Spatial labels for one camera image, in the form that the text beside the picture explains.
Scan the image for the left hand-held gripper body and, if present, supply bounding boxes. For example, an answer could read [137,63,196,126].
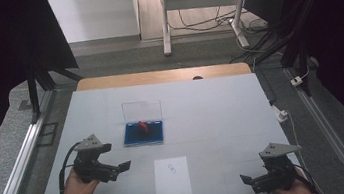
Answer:
[70,131,121,187]

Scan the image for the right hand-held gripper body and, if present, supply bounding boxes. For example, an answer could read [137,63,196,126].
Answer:
[246,139,308,194]

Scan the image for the blue ink pad box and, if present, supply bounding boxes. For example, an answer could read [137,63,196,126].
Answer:
[117,98,167,150]

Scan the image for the red stamp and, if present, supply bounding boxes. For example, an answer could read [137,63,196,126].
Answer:
[138,119,151,135]

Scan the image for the person's right hand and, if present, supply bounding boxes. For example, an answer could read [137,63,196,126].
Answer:
[270,165,317,194]

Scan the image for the white paper sheet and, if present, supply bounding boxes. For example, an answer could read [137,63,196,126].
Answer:
[149,155,194,194]

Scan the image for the black metal stand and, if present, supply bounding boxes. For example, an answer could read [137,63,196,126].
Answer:
[271,0,324,100]
[22,57,90,126]

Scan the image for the wooden table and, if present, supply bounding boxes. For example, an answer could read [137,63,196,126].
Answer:
[75,56,253,97]

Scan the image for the white cabinet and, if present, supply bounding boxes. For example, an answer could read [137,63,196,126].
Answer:
[47,0,144,47]

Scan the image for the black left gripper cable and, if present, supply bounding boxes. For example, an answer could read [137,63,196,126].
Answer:
[52,141,89,194]

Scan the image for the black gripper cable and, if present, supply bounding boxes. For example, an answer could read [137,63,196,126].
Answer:
[52,141,89,194]
[290,158,319,194]

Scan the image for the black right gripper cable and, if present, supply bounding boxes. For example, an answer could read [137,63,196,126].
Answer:
[290,158,319,194]

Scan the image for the white plug with cable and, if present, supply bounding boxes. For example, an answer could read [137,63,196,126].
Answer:
[271,101,300,152]

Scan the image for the white adapter with cable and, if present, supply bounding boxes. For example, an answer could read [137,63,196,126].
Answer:
[289,67,314,88]

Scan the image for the tangle of floor cables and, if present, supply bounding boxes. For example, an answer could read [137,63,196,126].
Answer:
[165,0,273,46]

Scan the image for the white desk frame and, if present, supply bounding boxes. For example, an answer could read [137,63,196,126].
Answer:
[156,0,259,59]

